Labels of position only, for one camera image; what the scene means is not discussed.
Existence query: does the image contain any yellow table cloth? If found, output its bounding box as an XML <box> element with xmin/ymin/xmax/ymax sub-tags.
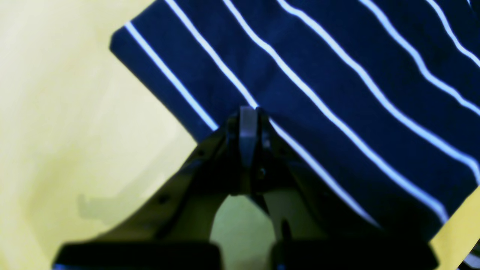
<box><xmin>1</xmin><ymin>0</ymin><xmax>479</xmax><ymax>270</ymax></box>

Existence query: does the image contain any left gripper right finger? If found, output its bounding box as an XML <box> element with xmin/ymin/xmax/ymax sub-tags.
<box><xmin>250</xmin><ymin>109</ymin><xmax>438</xmax><ymax>270</ymax></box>

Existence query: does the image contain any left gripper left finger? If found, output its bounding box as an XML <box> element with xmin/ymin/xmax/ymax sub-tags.
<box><xmin>52</xmin><ymin>106</ymin><xmax>257</xmax><ymax>270</ymax></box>

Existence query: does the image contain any navy white striped T-shirt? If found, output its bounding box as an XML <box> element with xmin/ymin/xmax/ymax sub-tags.
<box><xmin>110</xmin><ymin>0</ymin><xmax>480</xmax><ymax>240</ymax></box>

